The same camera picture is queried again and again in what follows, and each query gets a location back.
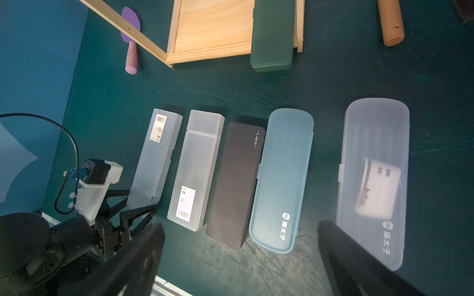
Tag teal translucent pencil case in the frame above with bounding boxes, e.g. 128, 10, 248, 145
249, 108, 314, 254

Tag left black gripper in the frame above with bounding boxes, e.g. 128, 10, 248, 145
91, 189, 159, 261

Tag frosted case with cap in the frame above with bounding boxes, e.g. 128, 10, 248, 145
127, 109, 183, 209

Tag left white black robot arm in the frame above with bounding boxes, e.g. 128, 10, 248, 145
1, 190, 165, 296

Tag green toy rake wooden handle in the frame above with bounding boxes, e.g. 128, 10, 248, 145
378, 0, 405, 47

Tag frosted case with barcode label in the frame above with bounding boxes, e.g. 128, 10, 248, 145
167, 110, 225, 231

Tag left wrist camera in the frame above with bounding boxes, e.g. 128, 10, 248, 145
68, 159, 123, 226

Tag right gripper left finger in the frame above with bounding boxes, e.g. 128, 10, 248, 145
58, 223, 165, 296

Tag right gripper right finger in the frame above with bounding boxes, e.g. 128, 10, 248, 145
318, 221, 424, 296

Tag purple toy trowel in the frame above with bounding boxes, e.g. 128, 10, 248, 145
121, 7, 141, 75

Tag wooden two-tier shelf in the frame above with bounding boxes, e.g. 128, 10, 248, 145
84, 1, 305, 67

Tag dark green pencil case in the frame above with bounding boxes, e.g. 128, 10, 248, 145
250, 0, 295, 72

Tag black pencil case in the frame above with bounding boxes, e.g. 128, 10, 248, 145
206, 122, 265, 250

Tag clear rounded pencil case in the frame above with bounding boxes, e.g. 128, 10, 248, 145
336, 98, 410, 271

